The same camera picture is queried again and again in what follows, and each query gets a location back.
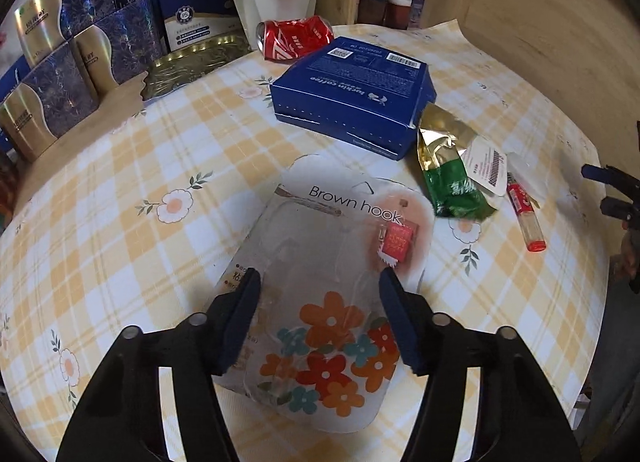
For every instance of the red lighter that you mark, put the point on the red lighter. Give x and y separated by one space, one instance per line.
525 214

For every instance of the clear hook blister pack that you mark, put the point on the clear hook blister pack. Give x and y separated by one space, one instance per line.
320 252

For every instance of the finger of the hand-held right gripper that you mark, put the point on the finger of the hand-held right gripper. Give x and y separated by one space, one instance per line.
597 171
615 206

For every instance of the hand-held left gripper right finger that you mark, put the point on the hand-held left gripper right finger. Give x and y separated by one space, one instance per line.
400 322

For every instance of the blue cardboard box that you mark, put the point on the blue cardboard box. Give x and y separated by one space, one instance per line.
350 77

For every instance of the small blue box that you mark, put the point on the small blue box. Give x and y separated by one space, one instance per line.
417 9

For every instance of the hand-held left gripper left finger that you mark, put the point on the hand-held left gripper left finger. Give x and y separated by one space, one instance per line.
240 322

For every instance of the crushed red soda can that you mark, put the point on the crushed red soda can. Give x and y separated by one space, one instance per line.
295 37

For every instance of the gold embossed tray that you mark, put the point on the gold embossed tray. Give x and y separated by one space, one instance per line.
195 64

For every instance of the brown cup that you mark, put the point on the brown cup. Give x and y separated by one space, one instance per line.
372 7

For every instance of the white paper tag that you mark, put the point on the white paper tag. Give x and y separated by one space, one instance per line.
485 164

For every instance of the red paper cup white rim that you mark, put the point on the red paper cup white rim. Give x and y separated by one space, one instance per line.
398 12

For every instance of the person's right hand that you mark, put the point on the person's right hand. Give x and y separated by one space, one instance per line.
627 262

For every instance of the green gold foil packet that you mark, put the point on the green gold foil packet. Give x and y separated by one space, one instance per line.
450 182

